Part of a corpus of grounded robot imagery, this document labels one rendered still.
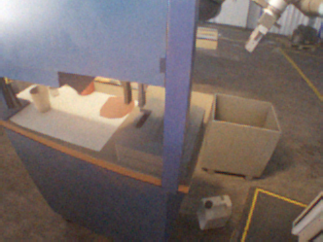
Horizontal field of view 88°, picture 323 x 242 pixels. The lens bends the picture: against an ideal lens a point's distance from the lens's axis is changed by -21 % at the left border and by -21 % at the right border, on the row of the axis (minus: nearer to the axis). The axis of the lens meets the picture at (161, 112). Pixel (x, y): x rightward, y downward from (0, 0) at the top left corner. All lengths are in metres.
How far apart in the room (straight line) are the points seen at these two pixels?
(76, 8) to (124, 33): 0.11
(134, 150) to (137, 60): 0.25
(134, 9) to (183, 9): 0.08
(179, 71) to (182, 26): 0.07
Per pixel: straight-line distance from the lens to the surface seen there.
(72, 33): 0.41
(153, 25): 0.32
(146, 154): 0.51
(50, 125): 0.79
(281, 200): 1.45
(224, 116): 1.90
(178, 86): 0.32
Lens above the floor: 1.38
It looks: 34 degrees down
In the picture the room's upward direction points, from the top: 2 degrees clockwise
